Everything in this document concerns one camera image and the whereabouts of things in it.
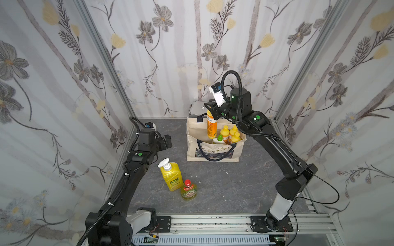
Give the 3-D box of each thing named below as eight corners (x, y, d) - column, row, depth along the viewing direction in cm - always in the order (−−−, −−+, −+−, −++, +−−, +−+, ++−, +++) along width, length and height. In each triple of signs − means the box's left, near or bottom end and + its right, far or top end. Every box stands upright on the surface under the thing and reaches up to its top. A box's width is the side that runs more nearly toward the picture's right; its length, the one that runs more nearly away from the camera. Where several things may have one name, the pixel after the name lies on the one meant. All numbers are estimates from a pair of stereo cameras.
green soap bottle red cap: (183, 199, 84) (179, 187, 70) (189, 190, 87) (187, 177, 73) (190, 204, 82) (188, 194, 68) (196, 195, 85) (195, 183, 71)
